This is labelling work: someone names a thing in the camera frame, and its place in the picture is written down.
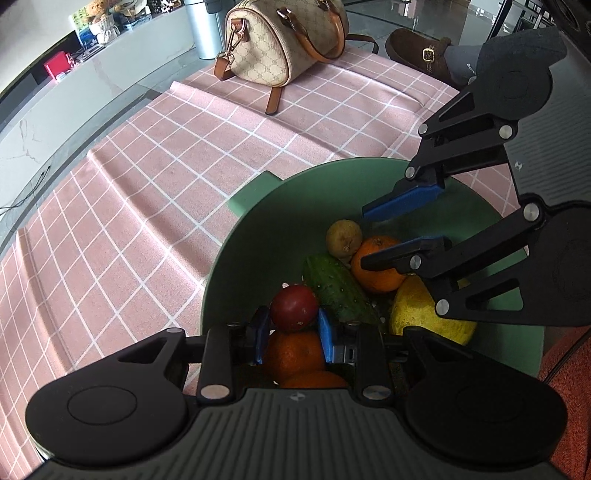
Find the green cucumber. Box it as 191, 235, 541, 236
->
302, 255, 382, 326

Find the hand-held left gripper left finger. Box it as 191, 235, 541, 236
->
117, 305, 271, 401

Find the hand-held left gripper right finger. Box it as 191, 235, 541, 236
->
318, 307, 472, 400

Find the white marble television cabinet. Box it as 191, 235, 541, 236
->
0, 4, 204, 199

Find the orange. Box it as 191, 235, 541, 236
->
351, 235, 416, 295
281, 370, 349, 389
264, 330, 328, 384

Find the red tomato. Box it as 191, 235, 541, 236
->
270, 284, 320, 334

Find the black cable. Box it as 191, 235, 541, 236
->
538, 342, 591, 384

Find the grey trash can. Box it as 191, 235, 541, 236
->
185, 0, 232, 60

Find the large yellow green fruit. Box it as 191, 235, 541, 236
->
389, 274, 478, 347

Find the red box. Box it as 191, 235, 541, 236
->
44, 52, 75, 83

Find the beige patterned handbag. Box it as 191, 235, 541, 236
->
215, 0, 386, 115

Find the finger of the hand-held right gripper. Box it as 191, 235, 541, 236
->
360, 194, 546, 326
362, 84, 516, 222

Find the teddy bear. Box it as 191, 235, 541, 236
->
83, 0, 116, 19

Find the small brownish green fruit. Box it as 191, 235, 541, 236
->
326, 220, 363, 258

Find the pink checked tablecloth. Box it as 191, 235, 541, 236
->
0, 44, 522, 398

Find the green colander bowl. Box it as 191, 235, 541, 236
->
201, 157, 548, 389

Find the brown slipper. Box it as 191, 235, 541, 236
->
385, 28, 469, 88

